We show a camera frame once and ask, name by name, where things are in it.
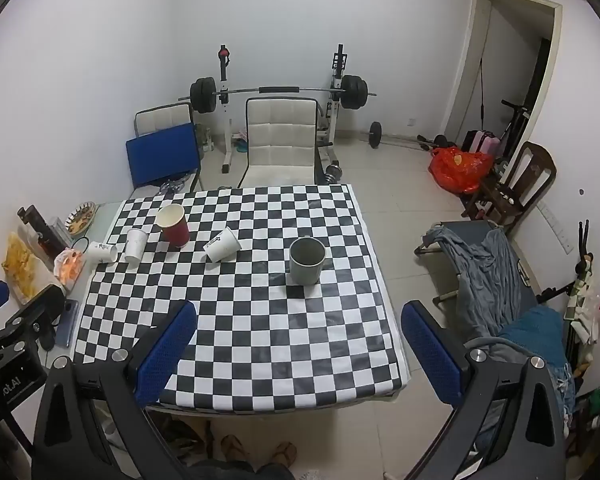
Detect black stand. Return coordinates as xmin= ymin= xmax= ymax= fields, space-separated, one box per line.
xmin=540 ymin=219 xmax=593 ymax=361

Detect grey clothing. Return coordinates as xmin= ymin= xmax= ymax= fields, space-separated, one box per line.
xmin=424 ymin=225 xmax=531 ymax=343

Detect person's right foot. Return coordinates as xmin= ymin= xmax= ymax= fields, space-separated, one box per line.
xmin=272 ymin=441 xmax=299 ymax=467

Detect red plastic bag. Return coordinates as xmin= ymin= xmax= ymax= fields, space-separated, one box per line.
xmin=428 ymin=147 xmax=496 ymax=194

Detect blue folding chair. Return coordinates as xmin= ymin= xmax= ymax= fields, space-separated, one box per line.
xmin=125 ymin=122 xmax=203 ymax=193

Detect person's foot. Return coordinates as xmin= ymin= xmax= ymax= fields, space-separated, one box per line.
xmin=220 ymin=435 xmax=254 ymax=464
xmin=272 ymin=441 xmax=299 ymax=467

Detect black kick scooter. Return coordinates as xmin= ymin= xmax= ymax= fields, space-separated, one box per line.
xmin=500 ymin=100 xmax=531 ymax=161

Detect pink suitcase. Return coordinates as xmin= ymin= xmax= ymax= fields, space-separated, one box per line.
xmin=462 ymin=130 xmax=501 ymax=154

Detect door frame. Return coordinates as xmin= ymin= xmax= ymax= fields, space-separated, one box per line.
xmin=442 ymin=0 xmax=564 ymax=137

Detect dark wooden chair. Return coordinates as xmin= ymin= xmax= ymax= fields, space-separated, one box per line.
xmin=461 ymin=141 xmax=557 ymax=233

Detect person's left foot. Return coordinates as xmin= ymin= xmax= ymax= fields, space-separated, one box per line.
xmin=220 ymin=435 xmax=254 ymax=464

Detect white wall sockets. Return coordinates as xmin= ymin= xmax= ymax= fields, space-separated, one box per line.
xmin=539 ymin=202 xmax=574 ymax=254

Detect folding cot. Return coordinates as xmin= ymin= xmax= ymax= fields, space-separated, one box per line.
xmin=414 ymin=220 xmax=542 ymax=322

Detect white plastic bag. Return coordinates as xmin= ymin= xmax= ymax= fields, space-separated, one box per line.
xmin=570 ymin=275 xmax=600 ymax=346

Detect black juicer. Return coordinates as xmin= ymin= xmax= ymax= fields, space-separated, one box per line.
xmin=16 ymin=205 xmax=68 ymax=262

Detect short barbell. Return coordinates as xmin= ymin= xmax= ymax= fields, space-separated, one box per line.
xmin=362 ymin=121 xmax=448 ymax=152

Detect yellow snack bag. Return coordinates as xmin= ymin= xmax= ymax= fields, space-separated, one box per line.
xmin=1 ymin=232 xmax=43 ymax=304

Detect white padded chair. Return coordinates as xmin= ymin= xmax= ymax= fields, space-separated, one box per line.
xmin=238 ymin=96 xmax=331 ymax=190
xmin=134 ymin=102 xmax=196 ymax=137

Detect black white checkered tablecloth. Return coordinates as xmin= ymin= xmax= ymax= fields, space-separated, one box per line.
xmin=72 ymin=183 xmax=412 ymax=413

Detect blue smartphone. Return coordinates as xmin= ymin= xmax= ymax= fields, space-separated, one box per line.
xmin=55 ymin=299 xmax=80 ymax=348

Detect orange snack packet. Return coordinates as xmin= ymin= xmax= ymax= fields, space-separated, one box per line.
xmin=54 ymin=249 xmax=85 ymax=284

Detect white weight rack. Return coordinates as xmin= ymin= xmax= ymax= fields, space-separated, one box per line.
xmin=215 ymin=44 xmax=348 ymax=175

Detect person's dark pants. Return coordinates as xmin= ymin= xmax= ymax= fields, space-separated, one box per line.
xmin=187 ymin=460 xmax=293 ymax=480

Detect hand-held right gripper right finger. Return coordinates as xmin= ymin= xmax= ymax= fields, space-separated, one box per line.
xmin=401 ymin=301 xmax=567 ymax=480

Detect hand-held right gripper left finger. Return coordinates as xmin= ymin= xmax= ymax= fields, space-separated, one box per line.
xmin=31 ymin=300 xmax=198 ymax=480

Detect patterned snack plate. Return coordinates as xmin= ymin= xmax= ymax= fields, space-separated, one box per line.
xmin=64 ymin=202 xmax=97 ymax=235

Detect red paper cup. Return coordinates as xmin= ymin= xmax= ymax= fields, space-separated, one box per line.
xmin=154 ymin=203 xmax=191 ymax=249

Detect long barbell with black plates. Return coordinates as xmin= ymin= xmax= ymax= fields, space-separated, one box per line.
xmin=177 ymin=74 xmax=378 ymax=114

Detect grey ceramic mug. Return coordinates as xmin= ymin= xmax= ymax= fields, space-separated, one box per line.
xmin=287 ymin=236 xmax=327 ymax=286

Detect white paper cup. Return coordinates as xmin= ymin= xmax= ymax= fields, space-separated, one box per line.
xmin=202 ymin=227 xmax=242 ymax=263
xmin=82 ymin=240 xmax=119 ymax=264
xmin=124 ymin=228 xmax=150 ymax=264

